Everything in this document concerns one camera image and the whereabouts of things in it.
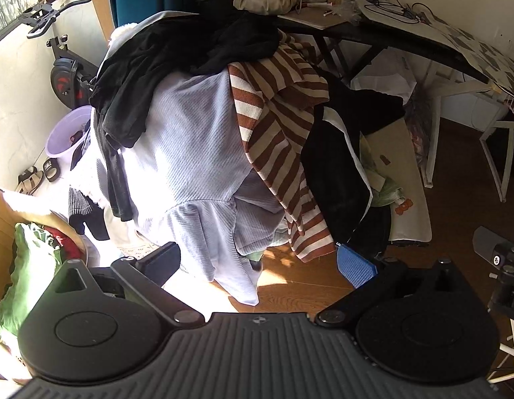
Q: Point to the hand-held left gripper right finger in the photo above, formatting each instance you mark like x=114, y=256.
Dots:
x=356, y=266

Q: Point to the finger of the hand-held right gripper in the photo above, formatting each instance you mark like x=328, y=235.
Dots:
x=487, y=243

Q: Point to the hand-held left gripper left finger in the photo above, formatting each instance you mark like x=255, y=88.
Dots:
x=165, y=257

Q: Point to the wooden basket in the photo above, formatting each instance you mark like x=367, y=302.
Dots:
x=80, y=245

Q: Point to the dark grey ribbed cloth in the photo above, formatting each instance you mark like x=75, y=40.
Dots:
x=84, y=212

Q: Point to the black garment with white trim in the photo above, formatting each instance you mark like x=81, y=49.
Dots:
x=331, y=166

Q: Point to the red cloth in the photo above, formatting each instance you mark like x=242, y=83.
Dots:
x=63, y=243

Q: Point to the beige board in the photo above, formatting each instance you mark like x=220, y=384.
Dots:
x=410, y=162

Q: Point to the light blue ribbed garment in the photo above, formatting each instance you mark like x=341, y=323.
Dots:
x=190, y=141

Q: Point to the black slide sandal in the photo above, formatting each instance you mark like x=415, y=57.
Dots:
x=51, y=169

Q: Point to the lavender plastic bucket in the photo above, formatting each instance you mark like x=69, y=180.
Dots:
x=61, y=153

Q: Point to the brown striped shirt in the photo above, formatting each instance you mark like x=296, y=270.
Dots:
x=277, y=133

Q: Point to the beige sandal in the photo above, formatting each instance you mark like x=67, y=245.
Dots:
x=29, y=179

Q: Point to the white plastic bag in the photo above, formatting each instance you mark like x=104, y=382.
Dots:
x=385, y=79

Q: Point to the ironing board with geometric cover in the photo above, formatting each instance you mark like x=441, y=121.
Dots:
x=481, y=50

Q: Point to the black exercise bike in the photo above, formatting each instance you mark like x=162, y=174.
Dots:
x=65, y=75

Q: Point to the black desk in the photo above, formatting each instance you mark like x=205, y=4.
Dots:
x=385, y=33

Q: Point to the beige notebook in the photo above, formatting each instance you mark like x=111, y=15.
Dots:
x=317, y=18

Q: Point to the white metal rack frame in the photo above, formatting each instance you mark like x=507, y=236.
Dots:
x=496, y=133

